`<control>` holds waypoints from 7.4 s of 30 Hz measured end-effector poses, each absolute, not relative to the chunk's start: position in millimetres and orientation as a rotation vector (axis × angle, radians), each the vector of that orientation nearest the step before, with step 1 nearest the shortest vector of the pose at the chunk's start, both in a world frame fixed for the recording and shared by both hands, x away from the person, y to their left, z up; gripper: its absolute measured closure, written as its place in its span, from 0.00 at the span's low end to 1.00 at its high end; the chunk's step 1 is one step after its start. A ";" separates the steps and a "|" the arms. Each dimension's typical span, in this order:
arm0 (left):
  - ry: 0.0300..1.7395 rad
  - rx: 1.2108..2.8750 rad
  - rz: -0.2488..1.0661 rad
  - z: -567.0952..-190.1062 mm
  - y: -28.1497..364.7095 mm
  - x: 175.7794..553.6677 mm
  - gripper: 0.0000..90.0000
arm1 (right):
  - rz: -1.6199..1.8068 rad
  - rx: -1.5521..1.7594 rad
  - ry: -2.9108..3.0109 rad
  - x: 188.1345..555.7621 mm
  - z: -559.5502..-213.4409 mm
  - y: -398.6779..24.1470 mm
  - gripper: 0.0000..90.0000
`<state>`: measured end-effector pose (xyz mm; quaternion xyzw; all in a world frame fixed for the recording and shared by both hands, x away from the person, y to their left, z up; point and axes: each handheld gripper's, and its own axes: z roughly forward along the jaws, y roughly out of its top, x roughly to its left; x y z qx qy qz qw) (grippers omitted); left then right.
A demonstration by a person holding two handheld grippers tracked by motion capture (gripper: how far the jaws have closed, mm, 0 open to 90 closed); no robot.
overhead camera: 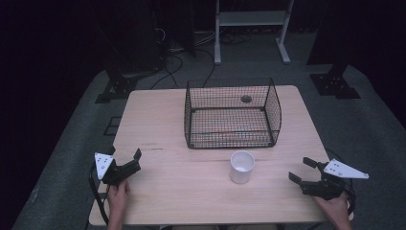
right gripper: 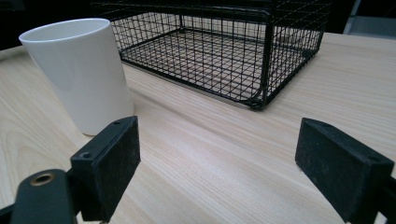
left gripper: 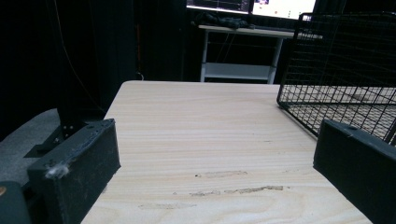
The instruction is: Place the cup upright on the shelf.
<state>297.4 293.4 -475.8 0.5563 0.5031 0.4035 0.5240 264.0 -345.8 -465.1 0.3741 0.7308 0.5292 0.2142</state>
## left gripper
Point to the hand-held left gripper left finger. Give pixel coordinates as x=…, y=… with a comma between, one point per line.
x=82, y=165

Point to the dark cloth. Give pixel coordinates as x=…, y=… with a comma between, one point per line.
x=222, y=20

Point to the white metal desk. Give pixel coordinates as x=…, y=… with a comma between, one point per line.
x=239, y=71

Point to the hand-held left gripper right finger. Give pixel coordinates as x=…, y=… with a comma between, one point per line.
x=361, y=161

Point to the black metal stand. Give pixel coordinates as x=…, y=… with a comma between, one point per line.
x=63, y=124

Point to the computer monitor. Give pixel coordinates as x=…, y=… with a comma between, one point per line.
x=281, y=7
x=218, y=4

